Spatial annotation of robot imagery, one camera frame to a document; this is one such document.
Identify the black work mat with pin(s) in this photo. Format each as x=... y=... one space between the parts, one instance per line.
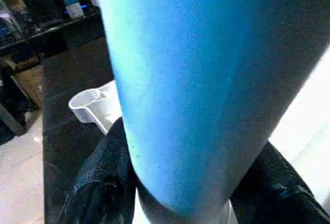
x=67 y=144

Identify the white plastic table leg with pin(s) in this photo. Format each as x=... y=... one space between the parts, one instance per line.
x=193 y=79

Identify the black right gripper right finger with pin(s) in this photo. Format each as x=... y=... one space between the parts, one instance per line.
x=278 y=198

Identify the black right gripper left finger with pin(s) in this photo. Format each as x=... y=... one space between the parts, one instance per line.
x=103 y=182

